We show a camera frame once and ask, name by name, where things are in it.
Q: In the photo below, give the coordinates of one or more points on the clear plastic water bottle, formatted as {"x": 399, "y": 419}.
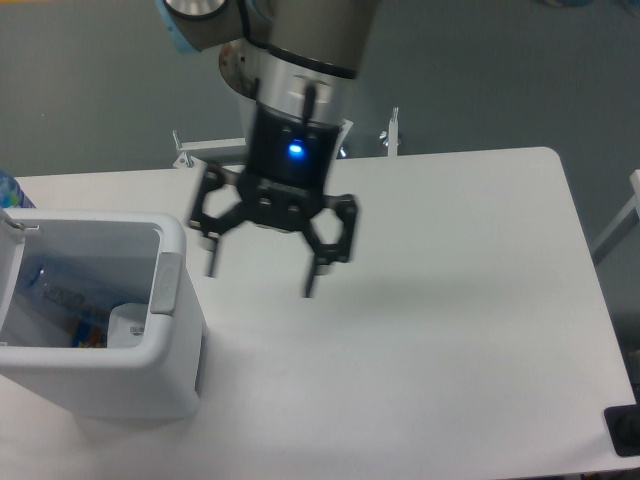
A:
{"x": 53, "y": 283}

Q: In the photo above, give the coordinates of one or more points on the white plastic trash can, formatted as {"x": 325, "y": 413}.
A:
{"x": 145, "y": 252}

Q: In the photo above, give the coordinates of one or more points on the white carton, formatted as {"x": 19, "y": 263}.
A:
{"x": 126, "y": 326}

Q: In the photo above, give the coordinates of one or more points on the blue bottle at left edge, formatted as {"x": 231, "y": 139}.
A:
{"x": 11, "y": 194}

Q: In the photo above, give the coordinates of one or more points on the white frame at right edge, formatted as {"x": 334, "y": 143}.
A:
{"x": 623, "y": 222}

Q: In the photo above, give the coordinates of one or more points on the colourful snack wrapper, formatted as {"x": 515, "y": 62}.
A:
{"x": 90, "y": 330}

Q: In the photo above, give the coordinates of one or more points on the black clamp at table corner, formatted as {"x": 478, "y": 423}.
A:
{"x": 623, "y": 425}

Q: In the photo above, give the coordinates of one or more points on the white bracket with bolt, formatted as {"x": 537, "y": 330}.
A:
{"x": 390, "y": 138}

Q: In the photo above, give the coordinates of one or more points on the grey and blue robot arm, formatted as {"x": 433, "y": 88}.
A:
{"x": 297, "y": 61}

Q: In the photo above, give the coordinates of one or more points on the white left base strut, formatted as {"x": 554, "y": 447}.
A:
{"x": 225, "y": 151}

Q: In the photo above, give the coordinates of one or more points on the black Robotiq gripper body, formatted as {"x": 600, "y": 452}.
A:
{"x": 282, "y": 184}

